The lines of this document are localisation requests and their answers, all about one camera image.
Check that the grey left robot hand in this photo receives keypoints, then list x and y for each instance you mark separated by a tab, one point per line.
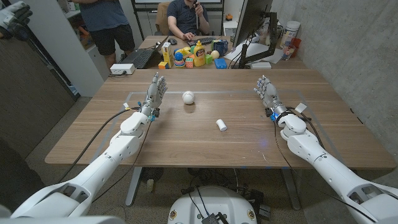
154	95

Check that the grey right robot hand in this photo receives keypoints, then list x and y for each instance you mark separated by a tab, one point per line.
270	93

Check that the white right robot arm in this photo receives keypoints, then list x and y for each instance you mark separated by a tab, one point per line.
314	149

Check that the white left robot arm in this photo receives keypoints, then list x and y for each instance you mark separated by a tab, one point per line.
119	149

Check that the white ball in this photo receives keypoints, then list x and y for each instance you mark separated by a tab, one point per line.
188	97

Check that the white bandage roll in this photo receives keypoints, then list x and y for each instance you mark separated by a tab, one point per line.
221	125

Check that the cream egg-shaped ball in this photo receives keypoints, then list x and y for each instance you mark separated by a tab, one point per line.
215	54

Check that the flat white box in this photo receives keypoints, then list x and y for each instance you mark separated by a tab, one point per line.
261	65

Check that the orange and yellow block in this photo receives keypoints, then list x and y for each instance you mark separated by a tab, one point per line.
163	65

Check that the black laptop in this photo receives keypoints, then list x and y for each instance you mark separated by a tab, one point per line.
141	56

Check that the small white box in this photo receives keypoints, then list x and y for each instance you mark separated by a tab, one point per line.
122	68

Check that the yellow juice carton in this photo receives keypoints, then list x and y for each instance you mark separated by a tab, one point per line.
168	54

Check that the clear glass cup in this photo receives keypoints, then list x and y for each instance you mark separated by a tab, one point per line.
287	53

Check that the white paper sheet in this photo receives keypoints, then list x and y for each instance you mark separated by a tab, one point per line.
258	49

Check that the colourful puzzle cube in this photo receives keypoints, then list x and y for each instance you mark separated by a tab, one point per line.
189	63

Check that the yellow toy banana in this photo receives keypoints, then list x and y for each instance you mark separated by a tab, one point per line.
184	50

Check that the black computer mouse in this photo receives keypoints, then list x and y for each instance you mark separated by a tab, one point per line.
172	41

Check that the blue rectangular box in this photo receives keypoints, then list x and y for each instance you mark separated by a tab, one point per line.
220	63

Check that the yellow mustard bottle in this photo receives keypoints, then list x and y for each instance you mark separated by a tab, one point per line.
199	56

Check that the white wipes canister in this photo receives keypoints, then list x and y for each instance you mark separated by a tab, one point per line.
289	32

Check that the green cube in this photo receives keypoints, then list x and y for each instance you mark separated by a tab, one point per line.
208	59

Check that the blue mug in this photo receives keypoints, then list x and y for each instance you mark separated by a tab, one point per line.
220	48

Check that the black keyboard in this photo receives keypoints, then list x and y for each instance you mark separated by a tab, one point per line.
203	40

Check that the white shelf unit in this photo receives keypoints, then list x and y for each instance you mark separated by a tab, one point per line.
93	53

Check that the small white cabinet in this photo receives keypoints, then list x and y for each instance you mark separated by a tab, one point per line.
230	28

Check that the brown office chair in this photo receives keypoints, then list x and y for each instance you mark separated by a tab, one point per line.
162	18

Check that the black computer monitor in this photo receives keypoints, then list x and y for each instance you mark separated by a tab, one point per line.
252	18

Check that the black floor fan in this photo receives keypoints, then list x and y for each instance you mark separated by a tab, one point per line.
152	173

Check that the seated person in dark shirt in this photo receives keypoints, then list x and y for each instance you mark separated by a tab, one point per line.
183	17

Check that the small orange object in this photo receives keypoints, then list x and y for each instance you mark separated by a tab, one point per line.
229	17

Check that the standing person in black shorts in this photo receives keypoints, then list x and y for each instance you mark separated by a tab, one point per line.
107	21

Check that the grey table leg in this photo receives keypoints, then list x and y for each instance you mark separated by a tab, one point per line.
291	189
133	186

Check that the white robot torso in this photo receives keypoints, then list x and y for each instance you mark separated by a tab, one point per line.
214	202

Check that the black device on torso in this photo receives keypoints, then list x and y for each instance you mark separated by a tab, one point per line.
214	219

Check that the grey motion capture glove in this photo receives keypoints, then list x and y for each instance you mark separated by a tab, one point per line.
12	17

